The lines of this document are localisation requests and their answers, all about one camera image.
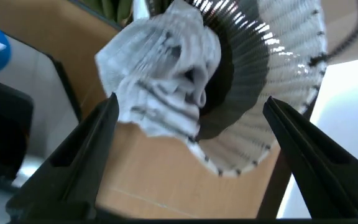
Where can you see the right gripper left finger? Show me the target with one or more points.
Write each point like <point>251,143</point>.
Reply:
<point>57,193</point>

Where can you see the pale grey shorts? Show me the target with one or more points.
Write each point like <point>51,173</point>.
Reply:
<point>154,62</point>

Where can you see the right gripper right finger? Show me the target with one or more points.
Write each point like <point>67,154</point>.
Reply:
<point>337,193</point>

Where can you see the green garment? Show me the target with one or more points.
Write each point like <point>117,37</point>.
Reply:
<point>110,9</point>

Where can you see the white laundry basket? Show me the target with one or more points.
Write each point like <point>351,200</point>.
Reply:
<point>291,37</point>

